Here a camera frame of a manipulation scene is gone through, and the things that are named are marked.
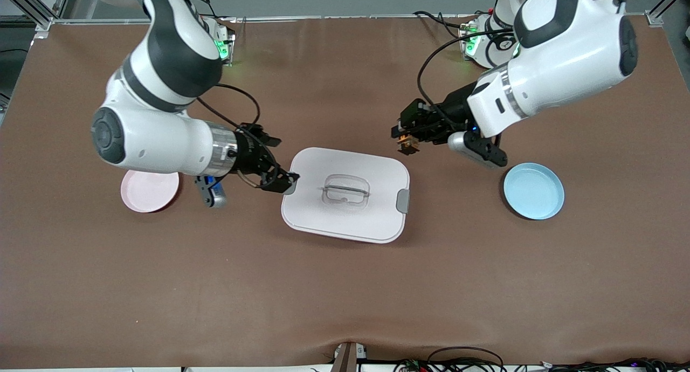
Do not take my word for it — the white lidded storage box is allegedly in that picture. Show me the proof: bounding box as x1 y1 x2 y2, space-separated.
281 147 410 244

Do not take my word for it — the light blue round plate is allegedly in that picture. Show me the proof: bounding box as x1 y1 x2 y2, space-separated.
503 163 565 221

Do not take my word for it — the pink round plate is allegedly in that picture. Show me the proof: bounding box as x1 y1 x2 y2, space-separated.
120 170 181 213

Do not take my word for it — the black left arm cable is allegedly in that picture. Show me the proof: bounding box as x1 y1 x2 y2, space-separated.
418 30 518 114

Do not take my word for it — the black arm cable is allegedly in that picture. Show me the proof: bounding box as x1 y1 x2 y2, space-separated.
197 84 281 189
418 30 518 114

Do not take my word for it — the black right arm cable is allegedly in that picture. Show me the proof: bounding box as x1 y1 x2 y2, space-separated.
197 84 281 189

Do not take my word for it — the black left base cable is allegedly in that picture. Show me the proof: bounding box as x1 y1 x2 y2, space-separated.
413 10 475 41

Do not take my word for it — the metal table edge bracket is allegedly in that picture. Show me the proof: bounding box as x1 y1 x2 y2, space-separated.
332 342 368 372

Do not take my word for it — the black looped cable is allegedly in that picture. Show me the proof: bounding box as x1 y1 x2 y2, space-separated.
427 346 505 372

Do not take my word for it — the aluminium frame profile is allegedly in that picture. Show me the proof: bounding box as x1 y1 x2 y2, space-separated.
0 0 73 30
646 0 690 27

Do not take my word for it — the tangled cable bundle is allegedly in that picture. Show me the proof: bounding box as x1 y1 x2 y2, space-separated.
394 357 690 372

